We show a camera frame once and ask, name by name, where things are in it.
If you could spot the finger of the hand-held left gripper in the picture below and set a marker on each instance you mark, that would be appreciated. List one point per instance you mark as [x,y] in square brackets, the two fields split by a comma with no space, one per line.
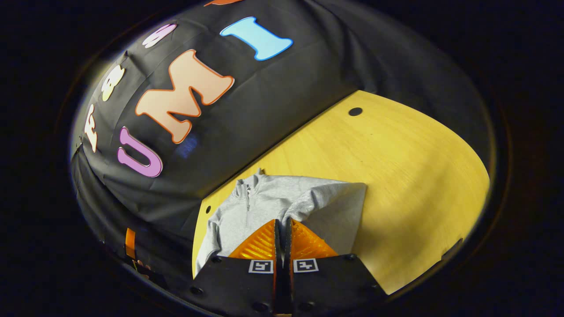
[130,242]

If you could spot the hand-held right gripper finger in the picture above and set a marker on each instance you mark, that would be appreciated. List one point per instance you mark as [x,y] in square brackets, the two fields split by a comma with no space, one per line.
[277,246]
[287,246]

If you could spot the grey sweatshirt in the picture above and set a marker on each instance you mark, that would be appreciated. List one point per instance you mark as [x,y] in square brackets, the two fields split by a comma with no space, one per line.
[264,198]

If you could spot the black backdrop cloth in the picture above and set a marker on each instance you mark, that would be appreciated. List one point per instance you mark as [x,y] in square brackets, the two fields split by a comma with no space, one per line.
[264,101]

